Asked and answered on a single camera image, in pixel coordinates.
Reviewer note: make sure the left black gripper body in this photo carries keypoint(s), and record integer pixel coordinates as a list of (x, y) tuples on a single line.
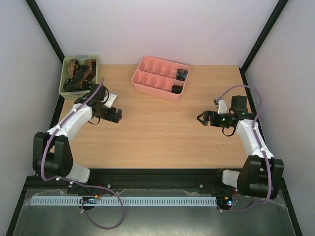
[(104, 114)]

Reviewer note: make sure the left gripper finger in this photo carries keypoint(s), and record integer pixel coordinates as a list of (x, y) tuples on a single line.
[(119, 112), (117, 120)]

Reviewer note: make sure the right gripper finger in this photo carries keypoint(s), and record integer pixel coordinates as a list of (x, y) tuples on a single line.
[(203, 115), (203, 121)]

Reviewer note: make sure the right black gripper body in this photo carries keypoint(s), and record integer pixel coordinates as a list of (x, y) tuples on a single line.
[(209, 118)]

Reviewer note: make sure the black necktie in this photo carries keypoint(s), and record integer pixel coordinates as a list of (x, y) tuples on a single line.
[(77, 83)]

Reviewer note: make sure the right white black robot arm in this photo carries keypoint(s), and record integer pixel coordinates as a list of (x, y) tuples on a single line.
[(261, 173)]

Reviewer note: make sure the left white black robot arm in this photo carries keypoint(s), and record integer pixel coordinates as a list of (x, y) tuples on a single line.
[(52, 156)]

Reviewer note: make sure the brown patterned necktie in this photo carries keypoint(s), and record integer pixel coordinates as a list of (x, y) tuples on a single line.
[(74, 65)]

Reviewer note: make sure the rolled black tie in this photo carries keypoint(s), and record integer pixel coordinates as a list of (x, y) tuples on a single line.
[(176, 89)]

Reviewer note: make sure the rolled dark patterned tie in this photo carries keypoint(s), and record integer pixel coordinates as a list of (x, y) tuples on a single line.
[(181, 74)]

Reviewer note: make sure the pink divided organizer tray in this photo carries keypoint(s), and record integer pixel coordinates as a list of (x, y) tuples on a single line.
[(156, 77)]

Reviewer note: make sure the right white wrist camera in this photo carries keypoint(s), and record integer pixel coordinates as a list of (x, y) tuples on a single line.
[(221, 106)]

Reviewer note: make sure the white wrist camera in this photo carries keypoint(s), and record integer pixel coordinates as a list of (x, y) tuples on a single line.
[(221, 106), (109, 100)]

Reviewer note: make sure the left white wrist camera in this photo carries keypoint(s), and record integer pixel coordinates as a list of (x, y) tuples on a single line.
[(109, 100)]

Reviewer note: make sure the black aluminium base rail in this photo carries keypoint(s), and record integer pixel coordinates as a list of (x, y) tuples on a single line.
[(202, 181)]

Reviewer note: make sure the grey slotted cable duct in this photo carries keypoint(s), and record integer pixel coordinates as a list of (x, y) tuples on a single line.
[(126, 201)]

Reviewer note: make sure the left black frame post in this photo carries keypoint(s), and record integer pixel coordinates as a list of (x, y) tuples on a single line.
[(33, 6)]

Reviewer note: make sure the black frame post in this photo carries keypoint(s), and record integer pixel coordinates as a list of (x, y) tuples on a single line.
[(33, 6), (281, 4)]

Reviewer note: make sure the right black frame post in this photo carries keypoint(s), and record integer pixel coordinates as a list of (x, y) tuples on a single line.
[(281, 4)]

